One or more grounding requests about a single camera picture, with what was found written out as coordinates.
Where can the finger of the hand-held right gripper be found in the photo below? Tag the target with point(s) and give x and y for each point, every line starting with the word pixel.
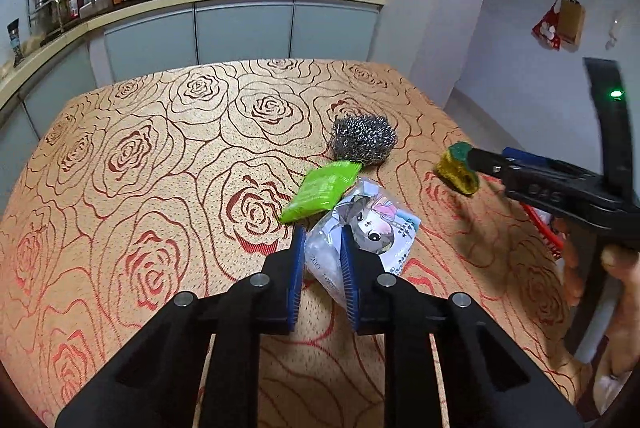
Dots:
pixel 495 165
pixel 530 156

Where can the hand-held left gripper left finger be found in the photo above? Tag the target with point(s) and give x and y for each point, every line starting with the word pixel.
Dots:
pixel 297 275

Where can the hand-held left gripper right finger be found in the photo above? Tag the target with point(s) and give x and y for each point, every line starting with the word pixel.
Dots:
pixel 350 280

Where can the green scouring sponge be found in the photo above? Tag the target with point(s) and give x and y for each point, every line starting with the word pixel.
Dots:
pixel 455 173

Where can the cartoon printed plastic packet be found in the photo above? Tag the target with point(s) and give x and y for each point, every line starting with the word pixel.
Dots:
pixel 375 228

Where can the person's right forearm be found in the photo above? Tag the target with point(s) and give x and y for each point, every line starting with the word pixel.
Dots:
pixel 622 333

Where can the person's right hand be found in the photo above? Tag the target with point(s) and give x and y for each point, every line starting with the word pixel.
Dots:
pixel 570 258

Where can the green packet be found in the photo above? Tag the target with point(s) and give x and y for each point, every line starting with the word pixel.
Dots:
pixel 320 190

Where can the red hanging bag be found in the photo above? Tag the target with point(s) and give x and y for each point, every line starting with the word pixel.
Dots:
pixel 547 27

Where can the steel wool scourer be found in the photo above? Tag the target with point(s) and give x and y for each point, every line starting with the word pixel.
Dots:
pixel 365 140

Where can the brown paper bag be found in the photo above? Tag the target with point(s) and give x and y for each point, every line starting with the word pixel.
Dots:
pixel 571 22

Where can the rose-patterned tablecloth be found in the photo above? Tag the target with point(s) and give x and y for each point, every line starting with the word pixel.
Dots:
pixel 150 208

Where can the base cabinets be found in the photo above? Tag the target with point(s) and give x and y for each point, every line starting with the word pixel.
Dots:
pixel 240 32

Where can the dark printed pouch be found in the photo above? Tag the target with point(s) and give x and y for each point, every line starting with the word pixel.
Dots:
pixel 16 42

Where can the white wall fixture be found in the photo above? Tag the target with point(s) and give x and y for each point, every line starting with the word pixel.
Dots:
pixel 616 30

